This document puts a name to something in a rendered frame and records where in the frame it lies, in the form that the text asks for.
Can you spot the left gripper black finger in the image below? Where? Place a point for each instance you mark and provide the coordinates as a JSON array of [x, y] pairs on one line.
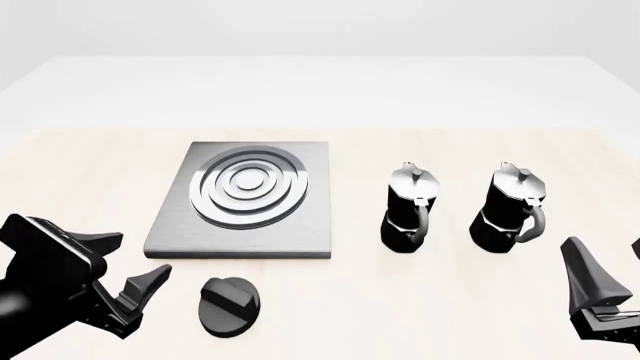
[[100, 243], [140, 290]]

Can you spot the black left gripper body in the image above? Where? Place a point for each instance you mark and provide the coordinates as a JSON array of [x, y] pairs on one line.
[[107, 311]]

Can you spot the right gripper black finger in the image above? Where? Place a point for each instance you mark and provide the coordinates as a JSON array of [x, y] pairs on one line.
[[590, 281], [637, 249]]

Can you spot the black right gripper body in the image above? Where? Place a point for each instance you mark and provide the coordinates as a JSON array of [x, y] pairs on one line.
[[610, 326]]

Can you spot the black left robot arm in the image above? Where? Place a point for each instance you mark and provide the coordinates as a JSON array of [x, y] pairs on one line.
[[30, 322]]

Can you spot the flat grey stove plate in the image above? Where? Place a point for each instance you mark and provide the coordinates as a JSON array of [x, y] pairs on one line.
[[175, 232]]

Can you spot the round black stove knob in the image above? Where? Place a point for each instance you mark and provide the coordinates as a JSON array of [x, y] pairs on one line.
[[225, 311]]

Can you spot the black moka pot, silver lid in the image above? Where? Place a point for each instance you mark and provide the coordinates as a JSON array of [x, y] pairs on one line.
[[400, 202], [500, 202]]

